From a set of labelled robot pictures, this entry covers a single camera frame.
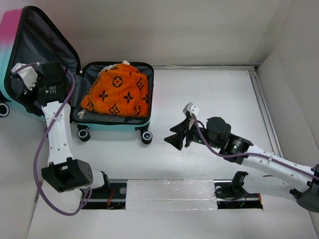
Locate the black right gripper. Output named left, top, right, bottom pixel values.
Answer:
left=163, top=117, right=221, bottom=150

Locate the pink teal kids suitcase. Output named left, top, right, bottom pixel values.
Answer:
left=0, top=6, right=153, bottom=144

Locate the grey cream frilled cushion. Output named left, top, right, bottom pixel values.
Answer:
left=72, top=62, right=126, bottom=124

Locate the orange patterned towel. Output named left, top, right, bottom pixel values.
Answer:
left=80, top=61, right=151, bottom=118

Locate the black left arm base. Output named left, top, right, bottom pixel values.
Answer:
left=82, top=171, right=128, bottom=210

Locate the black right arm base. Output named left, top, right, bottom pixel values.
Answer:
left=214, top=171, right=263, bottom=209

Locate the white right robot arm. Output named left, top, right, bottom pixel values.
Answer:
left=164, top=117, right=319, bottom=213

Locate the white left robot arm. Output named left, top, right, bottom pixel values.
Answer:
left=37, top=62, right=111, bottom=198

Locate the white foam cover panel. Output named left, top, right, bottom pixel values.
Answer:
left=126, top=179, right=217, bottom=211

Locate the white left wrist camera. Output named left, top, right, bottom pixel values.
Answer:
left=11, top=62, right=40, bottom=91

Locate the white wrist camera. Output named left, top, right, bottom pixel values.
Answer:
left=11, top=62, right=40, bottom=91
left=183, top=102, right=200, bottom=116

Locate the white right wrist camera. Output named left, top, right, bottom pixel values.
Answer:
left=183, top=102, right=200, bottom=116

